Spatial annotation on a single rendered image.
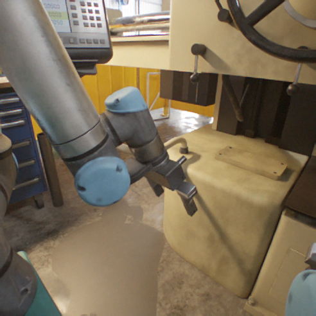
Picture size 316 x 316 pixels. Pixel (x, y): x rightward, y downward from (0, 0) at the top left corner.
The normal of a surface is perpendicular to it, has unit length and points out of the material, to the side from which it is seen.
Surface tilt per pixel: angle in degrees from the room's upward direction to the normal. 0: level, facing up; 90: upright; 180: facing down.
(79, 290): 0
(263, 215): 90
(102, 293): 0
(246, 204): 90
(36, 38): 81
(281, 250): 90
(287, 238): 90
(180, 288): 0
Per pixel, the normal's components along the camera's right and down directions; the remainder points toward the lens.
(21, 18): 0.62, 0.25
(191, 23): -0.67, 0.32
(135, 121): 0.37, 0.42
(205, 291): 0.02, -0.90
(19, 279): 0.76, 0.30
